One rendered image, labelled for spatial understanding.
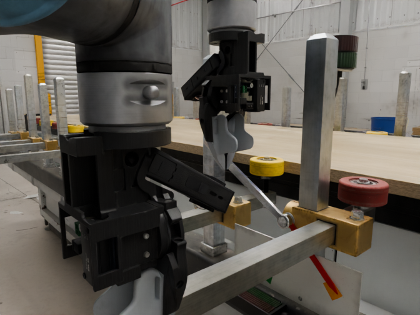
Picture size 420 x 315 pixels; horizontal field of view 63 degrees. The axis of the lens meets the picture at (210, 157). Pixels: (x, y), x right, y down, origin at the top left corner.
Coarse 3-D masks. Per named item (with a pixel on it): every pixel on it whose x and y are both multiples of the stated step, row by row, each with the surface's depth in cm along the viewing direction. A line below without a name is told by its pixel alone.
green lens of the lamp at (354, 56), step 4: (340, 52) 53; (344, 52) 53; (348, 52) 53; (352, 52) 53; (340, 56) 53; (344, 56) 53; (348, 56) 53; (352, 56) 53; (356, 56) 54; (340, 60) 53; (344, 60) 53; (348, 60) 53; (352, 60) 53; (356, 60) 54; (340, 64) 53; (344, 64) 53; (348, 64) 53; (352, 64) 54; (356, 64) 55
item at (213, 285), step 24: (288, 240) 46; (312, 240) 48; (216, 264) 39; (240, 264) 39; (264, 264) 41; (288, 264) 44; (192, 288) 35; (216, 288) 36; (240, 288) 39; (192, 312) 34
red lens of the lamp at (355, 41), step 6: (336, 36) 53; (342, 36) 52; (348, 36) 52; (354, 36) 53; (342, 42) 53; (348, 42) 53; (354, 42) 53; (342, 48) 53; (348, 48) 53; (354, 48) 53
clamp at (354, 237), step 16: (288, 208) 59; (304, 208) 56; (336, 208) 56; (304, 224) 56; (336, 224) 51; (352, 224) 49; (368, 224) 51; (336, 240) 52; (352, 240) 50; (368, 240) 52
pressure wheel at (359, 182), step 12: (348, 180) 60; (360, 180) 59; (372, 180) 60; (348, 192) 57; (360, 192) 56; (372, 192) 55; (384, 192) 56; (360, 204) 56; (372, 204) 56; (384, 204) 57
